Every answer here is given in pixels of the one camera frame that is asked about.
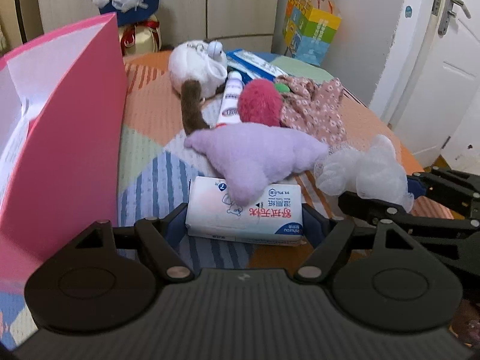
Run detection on floral pink fabric pouch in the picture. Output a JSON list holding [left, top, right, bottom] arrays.
[[275, 76, 347, 146]]

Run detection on metal door handle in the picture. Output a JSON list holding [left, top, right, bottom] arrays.
[[431, 0, 471, 37]]

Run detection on beige wardrobe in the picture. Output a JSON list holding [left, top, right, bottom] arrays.
[[15, 0, 278, 52]]

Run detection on blue tissue pack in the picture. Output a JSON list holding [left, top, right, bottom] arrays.
[[226, 49, 287, 85]]

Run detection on white cream tube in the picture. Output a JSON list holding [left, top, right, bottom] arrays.
[[216, 71, 244, 128]]

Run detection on pink cardboard box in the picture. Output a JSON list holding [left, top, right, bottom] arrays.
[[1, 14, 127, 293]]

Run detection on red fluffy plush ball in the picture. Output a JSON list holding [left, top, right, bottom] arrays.
[[238, 79, 283, 127]]

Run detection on white door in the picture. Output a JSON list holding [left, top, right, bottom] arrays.
[[369, 0, 479, 172]]

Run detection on colourful striped gift bag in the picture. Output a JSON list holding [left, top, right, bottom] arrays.
[[282, 0, 342, 67]]

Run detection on white mesh bath sponge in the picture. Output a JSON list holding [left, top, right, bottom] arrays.
[[313, 134, 414, 212]]

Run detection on purple plush toy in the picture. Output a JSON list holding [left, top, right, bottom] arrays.
[[184, 123, 329, 206]]

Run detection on white wet wipes pack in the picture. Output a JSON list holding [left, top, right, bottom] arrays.
[[185, 176, 304, 246]]

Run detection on patchwork knit blanket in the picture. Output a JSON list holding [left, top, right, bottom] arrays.
[[0, 49, 457, 350]]

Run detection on white brown plush toy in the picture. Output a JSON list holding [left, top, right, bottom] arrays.
[[168, 40, 228, 135]]

